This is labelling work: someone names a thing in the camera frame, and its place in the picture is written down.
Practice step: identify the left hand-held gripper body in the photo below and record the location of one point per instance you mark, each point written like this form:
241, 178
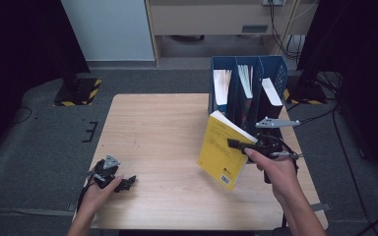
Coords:
106, 172

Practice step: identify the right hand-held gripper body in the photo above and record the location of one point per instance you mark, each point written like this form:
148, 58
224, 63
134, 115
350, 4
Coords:
269, 141

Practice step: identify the yellow book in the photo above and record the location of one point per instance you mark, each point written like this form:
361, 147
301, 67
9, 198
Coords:
221, 154

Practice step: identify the black book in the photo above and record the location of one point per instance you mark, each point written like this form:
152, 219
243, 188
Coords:
270, 95

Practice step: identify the bright blue book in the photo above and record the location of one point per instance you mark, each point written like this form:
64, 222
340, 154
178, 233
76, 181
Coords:
221, 88

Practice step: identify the dark blue illustrated book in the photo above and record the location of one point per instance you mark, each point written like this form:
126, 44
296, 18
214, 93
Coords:
244, 85

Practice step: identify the blue plastic file rack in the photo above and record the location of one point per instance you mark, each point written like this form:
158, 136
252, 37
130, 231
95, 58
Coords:
223, 62

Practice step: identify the person's left hand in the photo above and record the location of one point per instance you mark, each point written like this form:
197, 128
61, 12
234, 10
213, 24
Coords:
95, 198

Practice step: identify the person's right hand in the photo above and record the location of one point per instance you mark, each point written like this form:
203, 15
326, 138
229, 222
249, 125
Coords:
277, 173

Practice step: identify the black floor tape mark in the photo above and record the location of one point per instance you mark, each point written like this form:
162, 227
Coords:
90, 131

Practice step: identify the grey tape strip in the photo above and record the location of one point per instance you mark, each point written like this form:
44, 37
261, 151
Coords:
74, 206
323, 207

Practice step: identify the black round stool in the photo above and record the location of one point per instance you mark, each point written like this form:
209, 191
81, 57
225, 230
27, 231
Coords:
277, 231

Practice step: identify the grey desk label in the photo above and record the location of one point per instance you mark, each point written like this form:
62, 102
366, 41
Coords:
255, 28

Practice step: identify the dark curtain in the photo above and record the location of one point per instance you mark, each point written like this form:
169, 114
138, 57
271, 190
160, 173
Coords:
357, 65

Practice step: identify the beige wooden desk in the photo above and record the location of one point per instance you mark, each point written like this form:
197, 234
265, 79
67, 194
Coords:
210, 18

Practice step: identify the white cabinet panel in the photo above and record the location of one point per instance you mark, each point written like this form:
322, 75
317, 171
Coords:
111, 29

